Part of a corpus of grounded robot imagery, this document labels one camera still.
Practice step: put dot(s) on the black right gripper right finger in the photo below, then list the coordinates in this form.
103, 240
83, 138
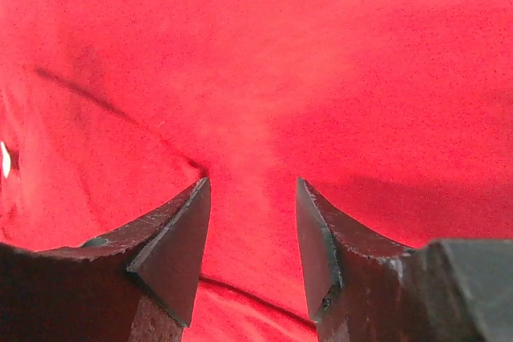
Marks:
363, 286

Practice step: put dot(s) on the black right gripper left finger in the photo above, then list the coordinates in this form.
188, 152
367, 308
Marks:
135, 283

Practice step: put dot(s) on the red t shirt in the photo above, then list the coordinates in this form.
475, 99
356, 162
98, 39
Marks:
398, 111

